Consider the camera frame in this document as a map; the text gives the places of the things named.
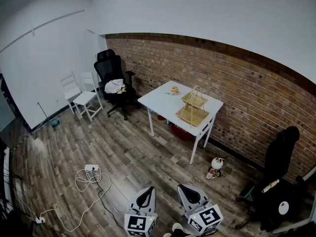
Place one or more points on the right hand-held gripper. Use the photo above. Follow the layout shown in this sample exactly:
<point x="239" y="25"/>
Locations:
<point x="205" y="218"/>

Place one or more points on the black jacket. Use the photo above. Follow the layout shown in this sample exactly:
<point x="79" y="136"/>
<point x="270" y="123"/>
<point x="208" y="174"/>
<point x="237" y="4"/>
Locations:
<point x="281" y="152"/>

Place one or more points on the white cloth bag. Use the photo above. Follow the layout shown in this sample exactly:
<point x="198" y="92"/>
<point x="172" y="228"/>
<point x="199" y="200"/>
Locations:
<point x="113" y="86"/>

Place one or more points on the white table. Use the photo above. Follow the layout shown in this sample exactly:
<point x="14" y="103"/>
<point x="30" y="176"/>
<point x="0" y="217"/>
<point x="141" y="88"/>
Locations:
<point x="160" y="102"/>

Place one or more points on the wooden rolling pin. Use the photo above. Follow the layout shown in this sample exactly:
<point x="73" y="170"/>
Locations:
<point x="270" y="186"/>

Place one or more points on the white shoe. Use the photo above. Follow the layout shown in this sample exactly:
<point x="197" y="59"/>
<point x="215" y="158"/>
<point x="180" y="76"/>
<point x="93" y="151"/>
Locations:
<point x="167" y="234"/>
<point x="178" y="226"/>

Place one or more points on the yellow green toy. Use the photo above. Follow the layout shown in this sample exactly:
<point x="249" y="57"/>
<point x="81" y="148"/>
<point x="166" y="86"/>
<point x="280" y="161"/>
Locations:
<point x="122" y="90"/>

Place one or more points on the yellow snack packet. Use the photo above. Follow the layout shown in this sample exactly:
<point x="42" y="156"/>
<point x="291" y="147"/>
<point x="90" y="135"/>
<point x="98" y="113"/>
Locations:
<point x="174" y="89"/>

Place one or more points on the white plug adapter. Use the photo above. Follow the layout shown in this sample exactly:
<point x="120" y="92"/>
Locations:
<point x="40" y="220"/>

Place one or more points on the two-tier wicker basket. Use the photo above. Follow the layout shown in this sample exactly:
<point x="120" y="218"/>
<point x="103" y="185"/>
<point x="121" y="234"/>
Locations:
<point x="191" y="115"/>

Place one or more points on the black chair with round sticker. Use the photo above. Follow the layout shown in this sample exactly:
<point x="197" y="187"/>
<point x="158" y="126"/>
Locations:
<point x="276" y="201"/>

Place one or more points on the broom with teal head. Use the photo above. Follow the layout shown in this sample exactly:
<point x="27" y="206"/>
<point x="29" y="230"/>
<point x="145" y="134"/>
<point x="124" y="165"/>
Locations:
<point x="55" y="123"/>

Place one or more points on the black tripod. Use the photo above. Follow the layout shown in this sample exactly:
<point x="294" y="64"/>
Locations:
<point x="5" y="201"/>

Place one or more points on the black mesh office chair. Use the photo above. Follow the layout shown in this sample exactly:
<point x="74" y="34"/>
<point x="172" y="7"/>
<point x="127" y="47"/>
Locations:
<point x="108" y="68"/>

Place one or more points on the red box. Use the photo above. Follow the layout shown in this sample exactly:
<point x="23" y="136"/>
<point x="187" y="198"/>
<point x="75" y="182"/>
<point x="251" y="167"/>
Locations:
<point x="181" y="132"/>

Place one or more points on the green metal stand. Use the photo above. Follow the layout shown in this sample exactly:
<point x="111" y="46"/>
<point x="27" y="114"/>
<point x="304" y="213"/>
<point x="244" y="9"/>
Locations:
<point x="248" y="191"/>

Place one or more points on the white power strip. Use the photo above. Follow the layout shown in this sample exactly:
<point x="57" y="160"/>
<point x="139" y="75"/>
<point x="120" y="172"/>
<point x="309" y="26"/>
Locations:
<point x="91" y="167"/>

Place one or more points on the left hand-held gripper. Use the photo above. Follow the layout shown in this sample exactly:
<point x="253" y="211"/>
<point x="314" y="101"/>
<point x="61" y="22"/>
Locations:
<point x="138" y="225"/>

